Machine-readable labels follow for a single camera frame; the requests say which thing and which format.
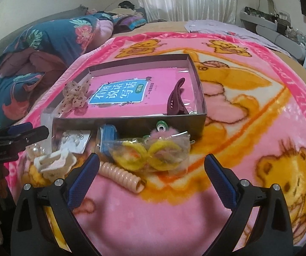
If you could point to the white hair claw clip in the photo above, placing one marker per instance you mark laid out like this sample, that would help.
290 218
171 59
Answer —
54 162

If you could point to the pearl hair clip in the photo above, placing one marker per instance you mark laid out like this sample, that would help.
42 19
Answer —
37 150

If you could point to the lavender cloth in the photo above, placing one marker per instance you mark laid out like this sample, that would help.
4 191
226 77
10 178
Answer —
222 30

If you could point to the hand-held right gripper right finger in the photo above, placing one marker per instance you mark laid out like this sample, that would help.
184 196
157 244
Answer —
219 178

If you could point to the grey cardboard box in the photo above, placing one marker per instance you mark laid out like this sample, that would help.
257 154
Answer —
131 124

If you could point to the silver snap hair clip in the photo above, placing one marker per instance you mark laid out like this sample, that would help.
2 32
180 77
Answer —
191 138

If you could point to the pink bear printed blanket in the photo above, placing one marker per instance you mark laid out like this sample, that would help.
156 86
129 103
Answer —
249 106

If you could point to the blue floral quilt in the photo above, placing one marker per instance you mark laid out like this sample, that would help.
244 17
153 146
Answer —
54 40

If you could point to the purple pillow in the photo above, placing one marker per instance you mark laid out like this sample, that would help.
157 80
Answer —
129 22

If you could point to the pink fluffy hair clip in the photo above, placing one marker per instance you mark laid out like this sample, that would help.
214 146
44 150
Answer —
166 134

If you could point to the earring card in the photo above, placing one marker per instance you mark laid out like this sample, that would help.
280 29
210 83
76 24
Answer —
73 141

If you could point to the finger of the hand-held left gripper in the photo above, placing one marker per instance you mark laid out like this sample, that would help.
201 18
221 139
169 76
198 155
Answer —
19 129
35 136

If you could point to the grey dresser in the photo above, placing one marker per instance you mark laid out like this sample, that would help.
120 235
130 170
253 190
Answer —
265 25

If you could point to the pink book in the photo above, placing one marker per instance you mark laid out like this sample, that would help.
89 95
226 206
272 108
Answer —
158 90

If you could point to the dark clothing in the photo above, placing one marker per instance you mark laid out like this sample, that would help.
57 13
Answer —
126 4

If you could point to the maroon hair claw clip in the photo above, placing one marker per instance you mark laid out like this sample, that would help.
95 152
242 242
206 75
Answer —
175 98

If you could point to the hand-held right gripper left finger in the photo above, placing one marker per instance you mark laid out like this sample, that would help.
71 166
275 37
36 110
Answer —
82 181

